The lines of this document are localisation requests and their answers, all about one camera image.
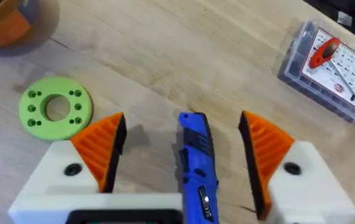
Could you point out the orange tub with toys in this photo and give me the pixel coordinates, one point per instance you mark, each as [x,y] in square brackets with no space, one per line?
[1,21]

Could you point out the green disc with holes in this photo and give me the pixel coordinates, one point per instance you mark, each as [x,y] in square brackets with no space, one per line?
[55,108]

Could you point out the clear plastic screw box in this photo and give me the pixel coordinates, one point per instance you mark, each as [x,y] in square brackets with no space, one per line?
[331,73]

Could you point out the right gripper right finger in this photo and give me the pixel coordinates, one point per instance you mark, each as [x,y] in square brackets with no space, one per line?
[289,177]

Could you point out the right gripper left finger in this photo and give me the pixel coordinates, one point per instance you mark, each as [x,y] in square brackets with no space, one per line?
[81,168]

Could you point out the blue electric screwdriver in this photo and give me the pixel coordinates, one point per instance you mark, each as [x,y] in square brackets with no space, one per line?
[197,168]

